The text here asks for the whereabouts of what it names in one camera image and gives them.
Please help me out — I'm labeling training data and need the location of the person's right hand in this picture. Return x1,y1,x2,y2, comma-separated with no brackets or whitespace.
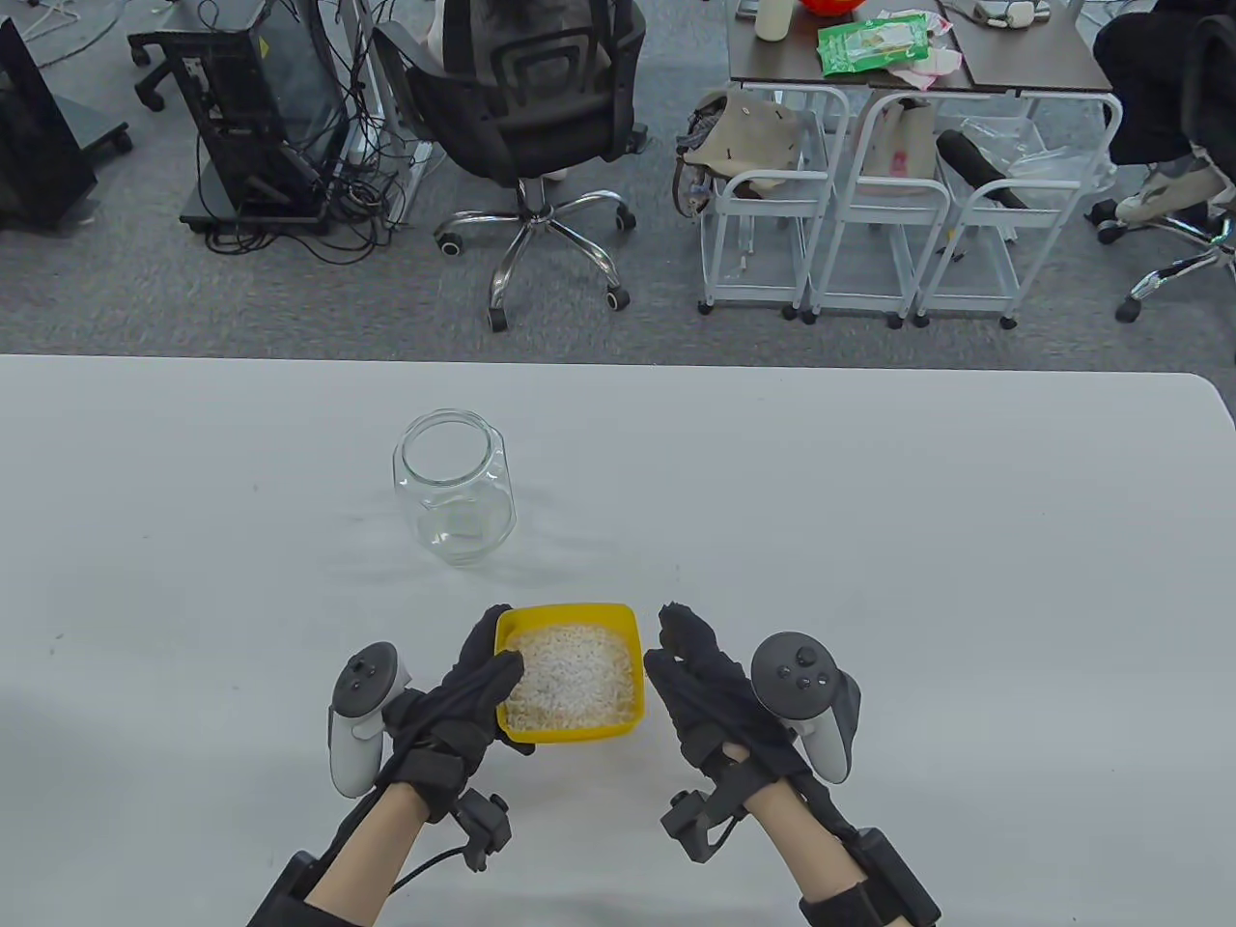
644,604,814,804

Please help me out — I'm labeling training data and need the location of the person's left hand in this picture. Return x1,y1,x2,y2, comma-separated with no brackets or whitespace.
381,605,534,824

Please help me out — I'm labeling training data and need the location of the yellow plastic food container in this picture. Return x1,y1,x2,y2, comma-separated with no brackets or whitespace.
494,604,646,744

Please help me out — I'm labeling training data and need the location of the white rice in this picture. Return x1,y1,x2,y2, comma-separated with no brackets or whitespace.
504,625,640,732

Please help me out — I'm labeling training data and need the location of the clear glass jar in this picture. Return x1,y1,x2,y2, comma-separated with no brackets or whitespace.
392,409,517,566

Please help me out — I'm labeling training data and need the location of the person's right forearm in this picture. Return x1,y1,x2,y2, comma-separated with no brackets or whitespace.
748,782,870,927

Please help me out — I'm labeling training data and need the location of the grey right hand controller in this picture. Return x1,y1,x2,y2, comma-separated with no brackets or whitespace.
751,632,862,783

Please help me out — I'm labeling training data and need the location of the grey hand controller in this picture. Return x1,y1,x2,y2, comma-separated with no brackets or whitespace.
329,642,416,799
751,632,862,783

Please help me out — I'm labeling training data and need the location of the grey left hand controller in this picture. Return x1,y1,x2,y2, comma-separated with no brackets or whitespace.
329,642,416,799

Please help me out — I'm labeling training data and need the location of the white metal trolley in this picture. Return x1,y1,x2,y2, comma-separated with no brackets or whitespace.
913,92,1123,329
699,82,851,322
806,92,952,329

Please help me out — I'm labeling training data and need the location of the black rolling stand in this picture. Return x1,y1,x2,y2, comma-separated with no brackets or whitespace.
181,154,334,233

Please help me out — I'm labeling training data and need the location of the beige patterned bag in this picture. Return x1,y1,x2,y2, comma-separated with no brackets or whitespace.
673,90,822,218

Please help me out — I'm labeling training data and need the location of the beige tote bag red print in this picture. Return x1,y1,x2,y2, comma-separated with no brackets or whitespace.
857,97,942,199

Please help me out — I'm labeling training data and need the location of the black rolled umbrella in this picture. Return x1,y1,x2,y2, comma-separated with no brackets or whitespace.
935,128,1029,211

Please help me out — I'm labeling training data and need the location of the black mesh office chair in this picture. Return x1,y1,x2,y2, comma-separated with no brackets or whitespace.
373,0,650,334

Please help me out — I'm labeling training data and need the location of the black computer tower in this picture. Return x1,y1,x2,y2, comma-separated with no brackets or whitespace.
154,0,351,209

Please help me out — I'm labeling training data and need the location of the chrome base office chair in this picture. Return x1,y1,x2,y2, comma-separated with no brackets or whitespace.
1089,198,1236,324

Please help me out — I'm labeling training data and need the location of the clear plastic bag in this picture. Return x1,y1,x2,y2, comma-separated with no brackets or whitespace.
961,116,1116,189

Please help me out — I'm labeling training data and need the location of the brown tabletop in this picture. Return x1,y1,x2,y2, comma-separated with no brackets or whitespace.
729,0,969,93
951,0,1114,96

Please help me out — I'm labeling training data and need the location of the pink white packet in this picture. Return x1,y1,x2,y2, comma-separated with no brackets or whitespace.
886,43,965,93

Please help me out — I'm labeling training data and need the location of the green packet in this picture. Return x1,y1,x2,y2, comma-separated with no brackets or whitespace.
817,12,933,78

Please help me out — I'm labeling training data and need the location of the black equipment cabinet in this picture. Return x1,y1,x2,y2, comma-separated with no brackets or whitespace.
0,17,133,233

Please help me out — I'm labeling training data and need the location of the black caster base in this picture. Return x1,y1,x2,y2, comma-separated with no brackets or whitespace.
128,29,194,112

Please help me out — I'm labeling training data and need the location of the small white device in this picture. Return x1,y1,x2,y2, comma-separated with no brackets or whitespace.
973,0,1053,30

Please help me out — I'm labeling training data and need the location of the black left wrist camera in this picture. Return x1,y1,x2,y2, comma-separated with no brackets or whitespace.
454,790,511,872

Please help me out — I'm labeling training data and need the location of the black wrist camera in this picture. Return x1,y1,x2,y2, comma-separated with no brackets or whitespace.
661,790,746,862
454,790,511,872

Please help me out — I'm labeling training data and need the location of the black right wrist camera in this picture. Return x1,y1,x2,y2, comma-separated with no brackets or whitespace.
661,790,746,862

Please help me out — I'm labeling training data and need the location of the black arm band cable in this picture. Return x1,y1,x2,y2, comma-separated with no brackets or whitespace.
386,845,466,894

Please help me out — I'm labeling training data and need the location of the tangle of black cables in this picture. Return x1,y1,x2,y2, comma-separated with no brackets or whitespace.
198,0,435,267

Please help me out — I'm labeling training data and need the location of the white desk leg frame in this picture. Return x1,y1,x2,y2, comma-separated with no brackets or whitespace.
348,0,435,225

